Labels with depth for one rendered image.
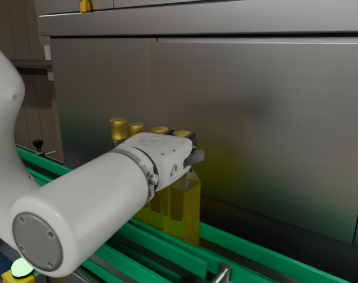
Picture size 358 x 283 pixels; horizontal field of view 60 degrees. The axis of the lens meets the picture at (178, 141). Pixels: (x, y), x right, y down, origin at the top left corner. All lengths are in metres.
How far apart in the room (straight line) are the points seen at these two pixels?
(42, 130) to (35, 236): 3.80
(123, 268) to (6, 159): 0.30
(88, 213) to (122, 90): 0.61
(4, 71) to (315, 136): 0.47
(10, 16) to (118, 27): 3.31
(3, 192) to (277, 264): 0.45
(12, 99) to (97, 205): 0.12
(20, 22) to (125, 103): 3.22
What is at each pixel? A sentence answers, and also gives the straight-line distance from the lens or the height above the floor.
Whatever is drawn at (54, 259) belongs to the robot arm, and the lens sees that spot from 0.31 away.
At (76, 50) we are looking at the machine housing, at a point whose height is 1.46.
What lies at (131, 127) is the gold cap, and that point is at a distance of 0.62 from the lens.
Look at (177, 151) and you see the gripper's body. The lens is 0.43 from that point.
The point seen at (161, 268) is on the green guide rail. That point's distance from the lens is 0.65.
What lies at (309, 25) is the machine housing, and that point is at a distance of 0.58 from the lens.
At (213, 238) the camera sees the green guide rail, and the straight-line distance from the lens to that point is 0.66.
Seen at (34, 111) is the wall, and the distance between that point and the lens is 4.10.
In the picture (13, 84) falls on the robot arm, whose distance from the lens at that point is 0.33.
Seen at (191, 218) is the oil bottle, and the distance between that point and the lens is 0.61.
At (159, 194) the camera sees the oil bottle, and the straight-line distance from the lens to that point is 0.61.
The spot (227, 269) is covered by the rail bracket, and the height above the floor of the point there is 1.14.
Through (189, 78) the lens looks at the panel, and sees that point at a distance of 0.68.
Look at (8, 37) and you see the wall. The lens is 4.14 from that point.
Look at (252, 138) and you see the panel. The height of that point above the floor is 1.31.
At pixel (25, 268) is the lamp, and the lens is 0.81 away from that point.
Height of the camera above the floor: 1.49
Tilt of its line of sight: 18 degrees down
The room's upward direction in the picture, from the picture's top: straight up
